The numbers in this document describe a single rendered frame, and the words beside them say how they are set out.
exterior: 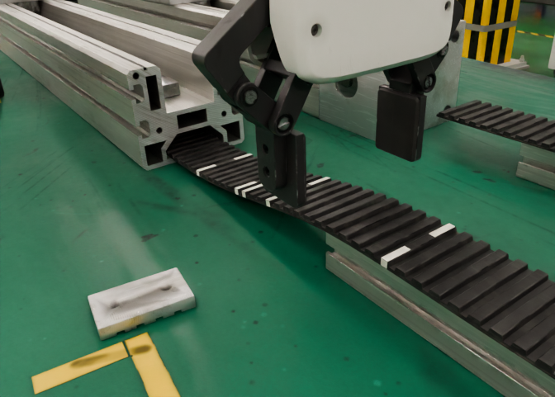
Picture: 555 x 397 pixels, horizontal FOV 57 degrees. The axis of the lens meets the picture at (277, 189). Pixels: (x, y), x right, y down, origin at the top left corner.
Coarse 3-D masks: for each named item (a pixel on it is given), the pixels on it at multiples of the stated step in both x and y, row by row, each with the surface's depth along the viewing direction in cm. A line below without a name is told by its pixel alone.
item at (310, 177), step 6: (306, 174) 36; (312, 174) 36; (306, 180) 35; (312, 180) 35; (252, 192) 34; (258, 192) 34; (264, 192) 34; (252, 198) 34; (258, 198) 33; (264, 198) 33; (264, 204) 33
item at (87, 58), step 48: (48, 0) 84; (0, 48) 90; (48, 48) 60; (96, 48) 48; (144, 48) 55; (192, 48) 46; (96, 96) 48; (144, 96) 41; (192, 96) 47; (144, 144) 42
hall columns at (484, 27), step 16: (464, 0) 338; (480, 0) 328; (496, 0) 326; (512, 0) 334; (464, 16) 341; (480, 16) 331; (496, 16) 332; (512, 16) 339; (480, 32) 334; (496, 32) 338; (512, 32) 346; (464, 48) 348; (480, 48) 337; (496, 48) 344
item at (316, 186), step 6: (318, 180) 35; (324, 180) 34; (330, 180) 35; (336, 180) 34; (306, 186) 34; (312, 186) 34; (318, 186) 33; (324, 186) 33; (330, 186) 33; (306, 192) 33; (312, 192) 33; (270, 198) 32; (276, 198) 32; (270, 204) 32; (276, 204) 32; (282, 204) 31
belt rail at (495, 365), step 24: (336, 240) 28; (336, 264) 29; (360, 264) 27; (360, 288) 28; (384, 288) 27; (408, 288) 25; (408, 312) 25; (432, 312) 24; (432, 336) 24; (456, 336) 24; (480, 336) 22; (456, 360) 23; (480, 360) 22; (504, 360) 21; (504, 384) 21; (528, 384) 21; (552, 384) 19
